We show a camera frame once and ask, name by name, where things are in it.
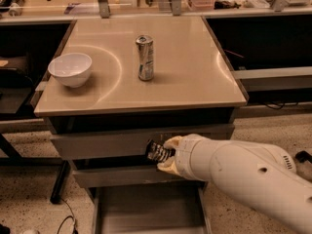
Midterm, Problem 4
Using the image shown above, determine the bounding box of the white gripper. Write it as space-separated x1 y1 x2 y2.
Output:
157 134 209 180

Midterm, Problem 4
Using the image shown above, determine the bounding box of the black rxbar chocolate wrapper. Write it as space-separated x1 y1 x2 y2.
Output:
145 139 176 163

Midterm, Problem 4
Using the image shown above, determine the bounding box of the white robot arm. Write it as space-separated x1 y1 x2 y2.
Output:
158 135 312 234

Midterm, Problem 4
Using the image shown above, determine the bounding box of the grey middle drawer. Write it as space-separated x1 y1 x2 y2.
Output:
70 162 199 188

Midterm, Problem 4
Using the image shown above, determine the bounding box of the grey top drawer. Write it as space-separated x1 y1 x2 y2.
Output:
51 124 234 160

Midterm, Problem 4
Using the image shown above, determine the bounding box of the grey open bottom drawer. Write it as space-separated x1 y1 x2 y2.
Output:
91 180 212 234

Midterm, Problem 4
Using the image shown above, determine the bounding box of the grey drawer cabinet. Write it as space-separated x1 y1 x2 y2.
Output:
33 15 250 234

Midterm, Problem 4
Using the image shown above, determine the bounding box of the silver energy drink can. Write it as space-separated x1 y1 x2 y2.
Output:
136 35 154 81

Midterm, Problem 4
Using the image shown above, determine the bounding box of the black table leg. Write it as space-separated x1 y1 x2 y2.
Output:
50 161 70 204

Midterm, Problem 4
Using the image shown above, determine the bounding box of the black chair base leg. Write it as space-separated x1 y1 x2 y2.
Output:
295 150 312 164

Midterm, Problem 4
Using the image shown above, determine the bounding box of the white ceramic bowl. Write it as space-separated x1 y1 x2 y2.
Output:
48 53 93 88

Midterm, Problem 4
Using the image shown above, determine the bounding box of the black floor cable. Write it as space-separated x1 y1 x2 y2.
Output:
57 198 80 234

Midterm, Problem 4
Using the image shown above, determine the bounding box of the grey metal post left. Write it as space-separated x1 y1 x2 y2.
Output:
97 0 110 19

